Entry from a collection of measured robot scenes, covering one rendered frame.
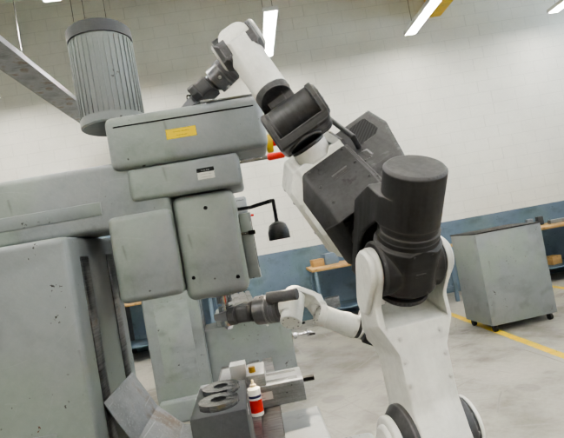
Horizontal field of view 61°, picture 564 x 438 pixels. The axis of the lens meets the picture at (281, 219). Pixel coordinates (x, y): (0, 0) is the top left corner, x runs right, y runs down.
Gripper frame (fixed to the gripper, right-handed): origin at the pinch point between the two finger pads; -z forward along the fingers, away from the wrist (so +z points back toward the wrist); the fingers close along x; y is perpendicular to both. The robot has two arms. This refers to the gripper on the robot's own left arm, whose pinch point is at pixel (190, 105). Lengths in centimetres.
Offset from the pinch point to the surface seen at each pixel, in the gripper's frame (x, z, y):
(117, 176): -17.3, -27.6, -8.3
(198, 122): -11.8, 0.5, -11.3
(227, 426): -50, -29, -80
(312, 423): 8, -37, -103
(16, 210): -26, -55, 2
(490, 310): 417, 38, -214
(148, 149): -16.3, -15.3, -8.2
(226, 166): -9.1, -2.0, -26.0
